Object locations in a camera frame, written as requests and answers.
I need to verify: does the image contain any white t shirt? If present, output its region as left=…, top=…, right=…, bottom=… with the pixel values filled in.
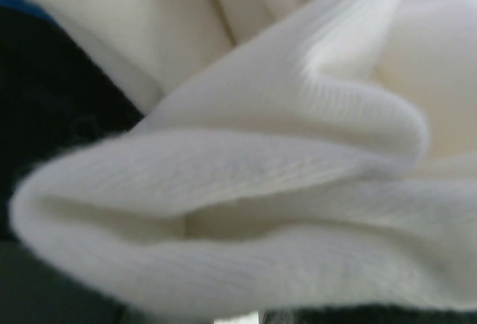
left=10, top=0, right=476, bottom=318

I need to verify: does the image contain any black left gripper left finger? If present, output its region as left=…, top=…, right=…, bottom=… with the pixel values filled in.
left=0, top=240, right=150, bottom=324

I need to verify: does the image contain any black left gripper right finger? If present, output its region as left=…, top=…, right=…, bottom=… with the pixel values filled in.
left=261, top=305, right=476, bottom=324

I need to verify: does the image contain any black t shirt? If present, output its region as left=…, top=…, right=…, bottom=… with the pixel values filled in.
left=1, top=0, right=142, bottom=240

